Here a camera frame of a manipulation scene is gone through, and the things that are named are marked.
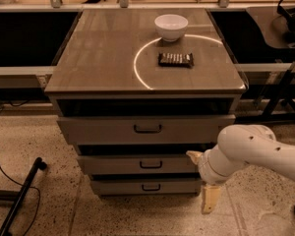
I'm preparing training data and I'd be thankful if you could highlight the black folding stand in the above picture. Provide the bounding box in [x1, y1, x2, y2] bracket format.
[261, 0, 295, 121]

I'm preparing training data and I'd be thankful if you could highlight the middle grey drawer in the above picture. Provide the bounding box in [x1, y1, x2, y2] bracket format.
[77, 154, 198, 175]

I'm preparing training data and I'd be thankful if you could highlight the dark snack packet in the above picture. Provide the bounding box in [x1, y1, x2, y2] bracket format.
[158, 53, 194, 68]

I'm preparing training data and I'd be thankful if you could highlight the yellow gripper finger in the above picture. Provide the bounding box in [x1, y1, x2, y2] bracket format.
[202, 184, 220, 214]
[186, 150, 203, 165]

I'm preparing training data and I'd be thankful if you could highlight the white ceramic bowl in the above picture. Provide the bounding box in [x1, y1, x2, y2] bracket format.
[154, 14, 189, 42]

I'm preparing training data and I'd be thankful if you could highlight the black floor cable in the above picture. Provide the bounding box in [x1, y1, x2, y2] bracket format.
[0, 148, 42, 236]

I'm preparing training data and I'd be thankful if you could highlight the grey three-drawer cabinet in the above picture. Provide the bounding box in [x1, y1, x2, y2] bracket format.
[44, 7, 248, 198]

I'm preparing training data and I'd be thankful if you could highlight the grey drawer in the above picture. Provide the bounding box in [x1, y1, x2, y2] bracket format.
[90, 178, 201, 196]
[77, 154, 198, 175]
[58, 115, 235, 145]

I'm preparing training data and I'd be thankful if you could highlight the bottom grey drawer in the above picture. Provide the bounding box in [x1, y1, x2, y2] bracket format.
[90, 178, 201, 196]

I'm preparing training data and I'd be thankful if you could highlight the top grey drawer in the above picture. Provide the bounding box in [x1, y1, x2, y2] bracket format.
[58, 115, 235, 145]

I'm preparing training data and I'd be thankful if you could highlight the black metal stand leg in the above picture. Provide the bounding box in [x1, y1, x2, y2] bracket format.
[0, 157, 47, 236]

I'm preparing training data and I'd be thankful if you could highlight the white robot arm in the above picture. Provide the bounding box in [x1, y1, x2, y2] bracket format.
[186, 125, 295, 214]

